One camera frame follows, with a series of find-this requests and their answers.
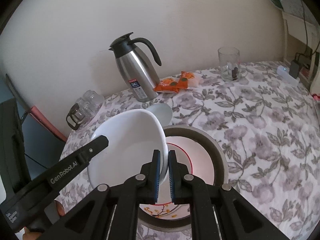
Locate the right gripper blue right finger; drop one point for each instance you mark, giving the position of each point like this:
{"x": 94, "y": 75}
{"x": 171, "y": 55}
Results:
{"x": 217, "y": 212}

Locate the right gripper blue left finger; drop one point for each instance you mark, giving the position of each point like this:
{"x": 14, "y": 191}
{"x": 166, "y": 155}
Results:
{"x": 110, "y": 212}

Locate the small drinking glass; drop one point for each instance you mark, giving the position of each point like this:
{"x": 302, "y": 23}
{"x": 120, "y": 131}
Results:
{"x": 92, "y": 102}

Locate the floral grey tablecloth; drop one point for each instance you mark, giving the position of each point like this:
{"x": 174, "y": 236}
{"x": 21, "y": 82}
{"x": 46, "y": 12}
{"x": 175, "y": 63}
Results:
{"x": 269, "y": 133}

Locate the dark hair clip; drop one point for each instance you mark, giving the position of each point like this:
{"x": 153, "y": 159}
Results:
{"x": 235, "y": 73}

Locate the stainless steel thermos jug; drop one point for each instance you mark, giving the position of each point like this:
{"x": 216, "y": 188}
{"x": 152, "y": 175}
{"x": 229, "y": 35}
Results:
{"x": 135, "y": 67}

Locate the pale blue ceramic bowl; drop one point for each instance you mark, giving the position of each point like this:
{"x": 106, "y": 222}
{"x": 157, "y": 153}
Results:
{"x": 163, "y": 113}

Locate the red rim strawberry bowl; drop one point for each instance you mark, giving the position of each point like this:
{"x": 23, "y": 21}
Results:
{"x": 164, "y": 196}

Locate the right orange snack packet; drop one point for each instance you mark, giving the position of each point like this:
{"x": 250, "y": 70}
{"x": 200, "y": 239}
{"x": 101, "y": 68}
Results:
{"x": 189, "y": 80}

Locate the glass mug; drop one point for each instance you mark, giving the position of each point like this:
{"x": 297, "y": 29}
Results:
{"x": 229, "y": 58}

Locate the large steel basin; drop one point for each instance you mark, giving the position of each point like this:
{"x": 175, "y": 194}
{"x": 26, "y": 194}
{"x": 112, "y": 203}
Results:
{"x": 220, "y": 174}

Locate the white power strip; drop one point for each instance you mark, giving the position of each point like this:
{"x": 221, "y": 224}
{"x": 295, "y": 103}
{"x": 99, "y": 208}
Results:
{"x": 284, "y": 73}

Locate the white square bowl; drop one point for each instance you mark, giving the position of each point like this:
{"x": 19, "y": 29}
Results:
{"x": 133, "y": 136}

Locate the black power adapter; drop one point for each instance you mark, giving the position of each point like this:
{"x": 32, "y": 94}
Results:
{"x": 294, "y": 69}

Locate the orange snack packet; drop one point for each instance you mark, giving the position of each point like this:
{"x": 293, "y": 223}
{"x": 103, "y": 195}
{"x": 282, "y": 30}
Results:
{"x": 168, "y": 85}
{"x": 189, "y": 80}

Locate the left hand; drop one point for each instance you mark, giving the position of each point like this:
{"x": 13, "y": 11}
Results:
{"x": 51, "y": 214}

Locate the left orange snack packet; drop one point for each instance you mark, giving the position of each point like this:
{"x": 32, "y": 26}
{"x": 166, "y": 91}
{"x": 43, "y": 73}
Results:
{"x": 168, "y": 85}

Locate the white shelf unit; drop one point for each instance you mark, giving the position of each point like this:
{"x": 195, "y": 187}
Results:
{"x": 301, "y": 43}

